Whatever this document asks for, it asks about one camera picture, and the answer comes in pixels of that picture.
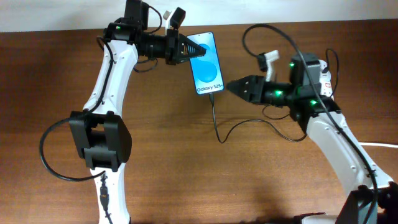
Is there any black USB charging cable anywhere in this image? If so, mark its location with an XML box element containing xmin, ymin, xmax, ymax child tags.
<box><xmin>208</xmin><ymin>48</ymin><xmax>340</xmax><ymax>144</ymax></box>

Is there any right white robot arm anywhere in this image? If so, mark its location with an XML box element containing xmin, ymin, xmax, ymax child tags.
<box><xmin>226</xmin><ymin>53</ymin><xmax>397</xmax><ymax>223</ymax></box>

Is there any white power strip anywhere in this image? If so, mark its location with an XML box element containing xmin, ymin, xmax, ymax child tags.
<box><xmin>319</xmin><ymin>60</ymin><xmax>334</xmax><ymax>100</ymax></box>

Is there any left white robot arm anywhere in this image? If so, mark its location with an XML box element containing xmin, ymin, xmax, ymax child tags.
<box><xmin>69</xmin><ymin>1</ymin><xmax>206</xmax><ymax>223</ymax></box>

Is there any blue screen Galaxy smartphone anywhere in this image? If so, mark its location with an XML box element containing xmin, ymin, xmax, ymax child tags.
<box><xmin>188</xmin><ymin>32</ymin><xmax>224</xmax><ymax>95</ymax></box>

